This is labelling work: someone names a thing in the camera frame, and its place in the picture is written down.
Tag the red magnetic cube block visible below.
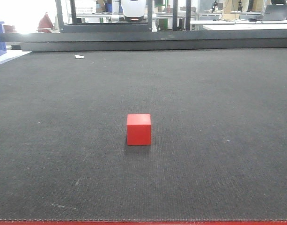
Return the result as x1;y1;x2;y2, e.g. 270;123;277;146
126;114;152;145

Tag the grey laptop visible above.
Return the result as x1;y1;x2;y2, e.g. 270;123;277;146
262;5;287;21

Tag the black metal frame rack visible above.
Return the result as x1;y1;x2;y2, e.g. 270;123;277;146
55;0;192;33

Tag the white humanoid robot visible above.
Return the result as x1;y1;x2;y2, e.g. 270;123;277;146
111;0;156;23

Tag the red bag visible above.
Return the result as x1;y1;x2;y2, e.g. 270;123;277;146
37;12;54;33

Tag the black flat tray stack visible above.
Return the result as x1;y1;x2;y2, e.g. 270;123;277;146
0;29;287;52

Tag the black textured table mat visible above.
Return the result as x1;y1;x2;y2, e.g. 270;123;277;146
0;48;287;221

